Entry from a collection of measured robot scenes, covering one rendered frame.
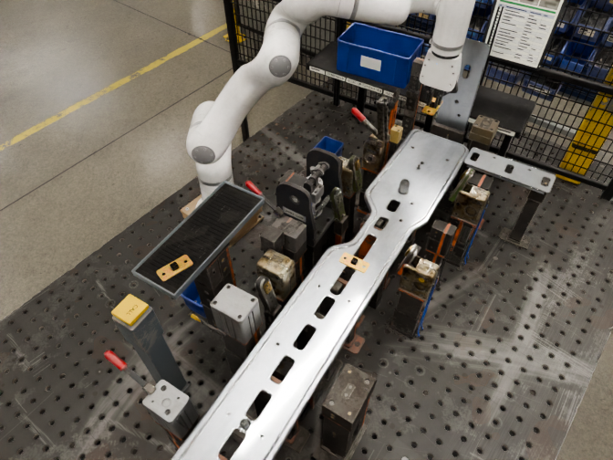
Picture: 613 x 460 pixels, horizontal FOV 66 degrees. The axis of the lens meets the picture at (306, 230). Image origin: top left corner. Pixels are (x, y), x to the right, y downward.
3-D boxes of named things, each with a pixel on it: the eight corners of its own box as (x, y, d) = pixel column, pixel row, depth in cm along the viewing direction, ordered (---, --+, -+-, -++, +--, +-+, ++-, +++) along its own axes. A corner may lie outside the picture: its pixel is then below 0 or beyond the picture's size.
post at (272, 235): (281, 317, 160) (274, 242, 129) (268, 309, 161) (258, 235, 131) (289, 306, 162) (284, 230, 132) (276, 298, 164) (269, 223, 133)
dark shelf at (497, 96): (518, 140, 171) (521, 132, 169) (305, 69, 202) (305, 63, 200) (535, 108, 183) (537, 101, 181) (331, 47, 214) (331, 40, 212)
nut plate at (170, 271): (162, 282, 114) (161, 279, 113) (155, 272, 116) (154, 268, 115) (193, 264, 117) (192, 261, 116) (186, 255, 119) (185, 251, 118)
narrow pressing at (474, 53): (464, 132, 174) (491, 45, 148) (434, 122, 178) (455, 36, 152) (464, 131, 174) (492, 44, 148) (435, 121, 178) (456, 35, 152)
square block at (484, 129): (468, 203, 192) (493, 132, 165) (449, 196, 195) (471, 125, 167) (474, 192, 196) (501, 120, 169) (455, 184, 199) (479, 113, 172)
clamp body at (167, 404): (200, 475, 129) (169, 433, 101) (168, 452, 132) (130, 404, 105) (222, 443, 134) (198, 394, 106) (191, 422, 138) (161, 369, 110)
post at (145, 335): (174, 404, 141) (131, 332, 107) (156, 391, 144) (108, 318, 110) (192, 382, 145) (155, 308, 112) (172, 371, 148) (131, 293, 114)
